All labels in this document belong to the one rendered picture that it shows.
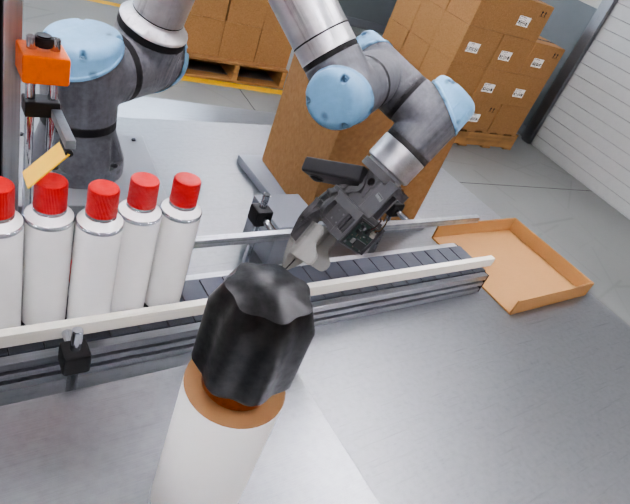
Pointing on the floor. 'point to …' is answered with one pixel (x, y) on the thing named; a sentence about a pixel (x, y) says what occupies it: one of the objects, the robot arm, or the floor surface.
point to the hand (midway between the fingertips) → (287, 259)
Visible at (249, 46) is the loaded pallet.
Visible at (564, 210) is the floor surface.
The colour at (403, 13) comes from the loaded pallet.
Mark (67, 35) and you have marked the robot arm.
